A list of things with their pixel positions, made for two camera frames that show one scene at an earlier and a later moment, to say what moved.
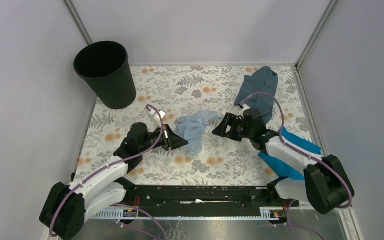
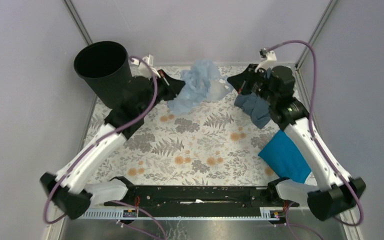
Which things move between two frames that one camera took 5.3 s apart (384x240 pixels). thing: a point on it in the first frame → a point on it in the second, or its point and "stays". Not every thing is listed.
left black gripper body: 163,141 → 163,87
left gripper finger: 175,141 → 176,86
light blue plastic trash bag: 191,127 → 204,83
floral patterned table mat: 210,90 stays
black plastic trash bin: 105,66 stays
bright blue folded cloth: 298,141 stays
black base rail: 193,197 stays
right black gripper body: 238,129 → 257,84
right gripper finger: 220,130 → 239,81
